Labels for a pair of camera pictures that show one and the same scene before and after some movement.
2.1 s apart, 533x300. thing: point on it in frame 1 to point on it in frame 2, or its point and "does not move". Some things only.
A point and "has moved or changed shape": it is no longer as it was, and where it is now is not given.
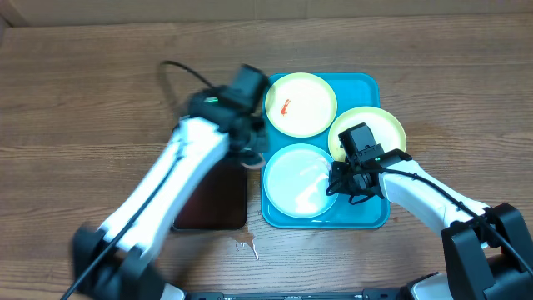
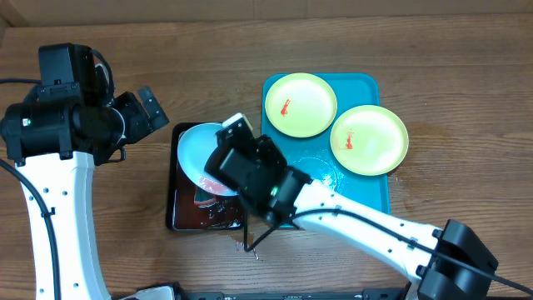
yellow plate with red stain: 301,105 does not move
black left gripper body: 256,142 to 136,123
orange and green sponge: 252,160 has moved or changed shape
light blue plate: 296,181 has moved or changed shape
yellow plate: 387,129 does not move
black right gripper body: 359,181 to 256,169
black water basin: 219,202 does not move
